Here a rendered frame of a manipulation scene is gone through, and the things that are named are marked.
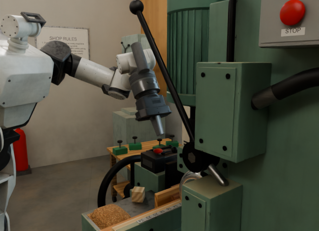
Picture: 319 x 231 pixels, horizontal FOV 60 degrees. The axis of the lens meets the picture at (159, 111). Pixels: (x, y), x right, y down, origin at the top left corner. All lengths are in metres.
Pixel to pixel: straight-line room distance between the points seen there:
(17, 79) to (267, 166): 0.75
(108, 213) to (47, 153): 3.08
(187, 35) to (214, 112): 0.25
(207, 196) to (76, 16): 3.40
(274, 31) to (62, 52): 0.90
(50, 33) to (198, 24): 3.08
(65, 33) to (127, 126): 1.42
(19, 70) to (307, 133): 0.80
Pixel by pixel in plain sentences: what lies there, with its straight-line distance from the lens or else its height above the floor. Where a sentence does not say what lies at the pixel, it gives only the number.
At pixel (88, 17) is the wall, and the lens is 3.78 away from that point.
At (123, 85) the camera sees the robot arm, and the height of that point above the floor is 1.20.
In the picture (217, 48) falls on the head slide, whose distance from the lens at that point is 0.60.
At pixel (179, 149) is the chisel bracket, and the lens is 0.76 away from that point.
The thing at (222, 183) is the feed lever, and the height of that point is 1.08.
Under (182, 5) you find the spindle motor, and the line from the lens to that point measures 0.66.
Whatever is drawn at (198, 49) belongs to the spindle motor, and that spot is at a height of 1.33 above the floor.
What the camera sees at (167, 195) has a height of 0.95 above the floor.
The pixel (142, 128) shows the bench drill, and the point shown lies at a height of 0.57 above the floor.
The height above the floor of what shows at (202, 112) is 1.22.
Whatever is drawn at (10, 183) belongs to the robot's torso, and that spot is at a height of 0.82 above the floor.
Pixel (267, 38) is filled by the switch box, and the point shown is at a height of 1.33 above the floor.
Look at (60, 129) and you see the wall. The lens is 3.75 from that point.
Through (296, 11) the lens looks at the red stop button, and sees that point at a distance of 0.39.
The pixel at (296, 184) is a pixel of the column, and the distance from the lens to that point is 0.49.
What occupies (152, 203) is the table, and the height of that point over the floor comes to 0.90.
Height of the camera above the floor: 1.30
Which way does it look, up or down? 10 degrees down
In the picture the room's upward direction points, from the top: straight up
